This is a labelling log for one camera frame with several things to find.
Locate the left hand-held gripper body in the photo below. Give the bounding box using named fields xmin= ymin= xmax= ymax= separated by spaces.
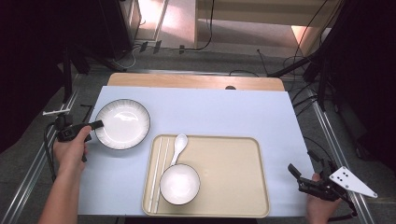
xmin=42 ymin=107 xmax=94 ymax=144

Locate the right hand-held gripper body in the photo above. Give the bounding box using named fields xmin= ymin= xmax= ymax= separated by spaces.
xmin=297 ymin=159 xmax=378 ymax=213

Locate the white plate with dark rim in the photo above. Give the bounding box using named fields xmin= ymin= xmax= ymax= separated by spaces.
xmin=93 ymin=98 xmax=151 ymax=151

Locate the beige plastic tray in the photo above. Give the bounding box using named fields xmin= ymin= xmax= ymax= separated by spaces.
xmin=142 ymin=133 xmax=271 ymax=218

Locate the white chopstick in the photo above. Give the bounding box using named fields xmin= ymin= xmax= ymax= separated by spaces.
xmin=153 ymin=137 xmax=171 ymax=214
xmin=148 ymin=137 xmax=163 ymax=214

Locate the white ceramic spoon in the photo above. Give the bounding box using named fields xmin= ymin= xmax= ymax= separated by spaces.
xmin=170 ymin=133 xmax=190 ymax=167

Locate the white ribbed bowl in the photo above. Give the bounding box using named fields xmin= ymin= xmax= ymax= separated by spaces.
xmin=159 ymin=163 xmax=202 ymax=206

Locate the person's left hand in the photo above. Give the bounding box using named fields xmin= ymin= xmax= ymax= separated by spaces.
xmin=53 ymin=125 xmax=92 ymax=172

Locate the person's right hand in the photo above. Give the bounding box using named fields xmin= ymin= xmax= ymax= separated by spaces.
xmin=304 ymin=193 xmax=343 ymax=224

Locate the black metal stand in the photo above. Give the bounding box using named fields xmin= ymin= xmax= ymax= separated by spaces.
xmin=267 ymin=46 xmax=332 ymax=113
xmin=60 ymin=46 xmax=92 ymax=105

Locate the pale blue table cover sheet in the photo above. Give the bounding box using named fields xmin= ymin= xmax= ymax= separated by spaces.
xmin=78 ymin=86 xmax=316 ymax=217

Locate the black cabinet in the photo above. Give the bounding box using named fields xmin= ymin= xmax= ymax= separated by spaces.
xmin=98 ymin=0 xmax=135 ymax=61

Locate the aluminium floor rail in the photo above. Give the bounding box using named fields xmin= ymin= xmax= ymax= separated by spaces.
xmin=306 ymin=88 xmax=379 ymax=224
xmin=0 ymin=74 xmax=82 ymax=224

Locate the left hand-held gripper cable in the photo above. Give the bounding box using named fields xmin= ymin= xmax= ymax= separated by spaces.
xmin=43 ymin=122 xmax=60 ymax=183

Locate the hand-held gripper cable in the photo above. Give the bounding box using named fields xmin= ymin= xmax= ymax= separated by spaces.
xmin=326 ymin=202 xmax=359 ymax=222
xmin=43 ymin=122 xmax=60 ymax=183

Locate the right hand-held gripper cable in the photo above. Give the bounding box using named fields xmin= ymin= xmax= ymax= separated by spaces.
xmin=326 ymin=202 xmax=359 ymax=222

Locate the black power cable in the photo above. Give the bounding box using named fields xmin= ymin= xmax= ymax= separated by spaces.
xmin=178 ymin=0 xmax=217 ymax=52

